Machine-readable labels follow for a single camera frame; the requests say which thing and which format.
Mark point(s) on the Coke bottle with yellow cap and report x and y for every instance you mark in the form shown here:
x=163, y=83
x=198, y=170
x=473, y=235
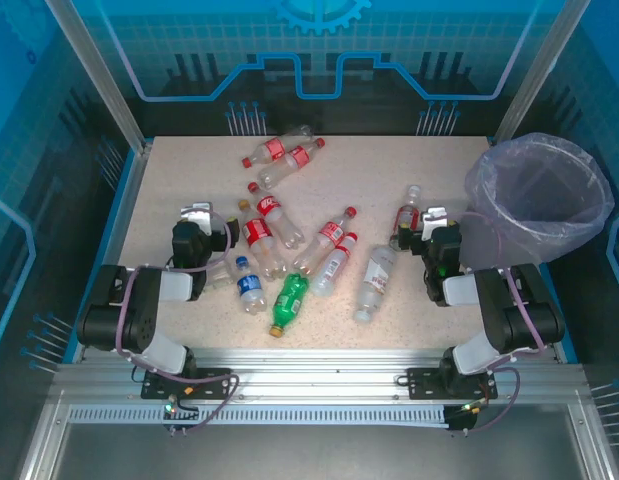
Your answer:
x=257, y=234

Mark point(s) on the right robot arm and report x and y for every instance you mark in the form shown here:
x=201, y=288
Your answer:
x=519, y=320

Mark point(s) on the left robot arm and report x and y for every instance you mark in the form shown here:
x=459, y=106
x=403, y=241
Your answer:
x=139, y=320

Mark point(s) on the translucent plastic bin bag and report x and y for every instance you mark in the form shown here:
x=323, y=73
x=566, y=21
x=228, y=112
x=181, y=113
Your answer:
x=589, y=200

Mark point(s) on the small clear plastic bottle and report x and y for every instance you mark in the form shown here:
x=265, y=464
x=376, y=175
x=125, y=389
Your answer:
x=220, y=281

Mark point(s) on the Coke bottle with red cap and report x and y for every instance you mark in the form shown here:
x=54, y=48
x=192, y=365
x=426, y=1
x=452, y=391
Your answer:
x=269, y=206

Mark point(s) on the clear bottle white red label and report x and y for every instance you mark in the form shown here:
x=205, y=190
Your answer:
x=376, y=277

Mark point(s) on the blue cap blue label bottle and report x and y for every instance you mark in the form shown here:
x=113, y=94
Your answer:
x=250, y=286

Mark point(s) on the slim Coke bottle red cap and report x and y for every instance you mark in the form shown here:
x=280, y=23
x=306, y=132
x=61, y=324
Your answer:
x=330, y=232

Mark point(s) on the green Sprite bottle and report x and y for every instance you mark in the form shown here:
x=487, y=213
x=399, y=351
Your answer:
x=289, y=300

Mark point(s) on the Coke bottle with long neck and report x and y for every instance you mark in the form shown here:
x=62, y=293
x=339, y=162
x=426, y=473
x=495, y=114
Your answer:
x=275, y=148

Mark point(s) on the Coke bottle with crumpled label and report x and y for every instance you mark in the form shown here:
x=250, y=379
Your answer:
x=294, y=160

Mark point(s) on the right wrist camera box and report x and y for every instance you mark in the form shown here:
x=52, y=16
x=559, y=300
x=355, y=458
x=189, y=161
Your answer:
x=434, y=220

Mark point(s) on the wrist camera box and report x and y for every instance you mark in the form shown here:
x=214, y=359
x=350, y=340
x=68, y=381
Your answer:
x=197, y=216
x=434, y=220

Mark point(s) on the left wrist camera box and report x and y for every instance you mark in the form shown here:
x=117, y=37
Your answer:
x=197, y=216

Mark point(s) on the aluminium frame post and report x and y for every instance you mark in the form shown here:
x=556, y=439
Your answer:
x=104, y=80
x=539, y=70

